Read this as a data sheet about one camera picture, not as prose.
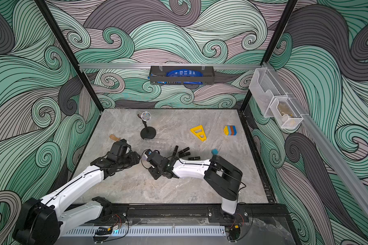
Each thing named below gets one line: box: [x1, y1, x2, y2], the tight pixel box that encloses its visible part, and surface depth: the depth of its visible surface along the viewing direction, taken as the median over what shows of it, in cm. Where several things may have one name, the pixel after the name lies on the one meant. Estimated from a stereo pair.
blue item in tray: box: [165, 68, 204, 85], surface depth 94 cm
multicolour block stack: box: [223, 125, 238, 136], surface depth 107 cm
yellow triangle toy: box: [190, 124, 207, 142], surface depth 107 cm
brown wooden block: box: [108, 133, 121, 142], surface depth 105 cm
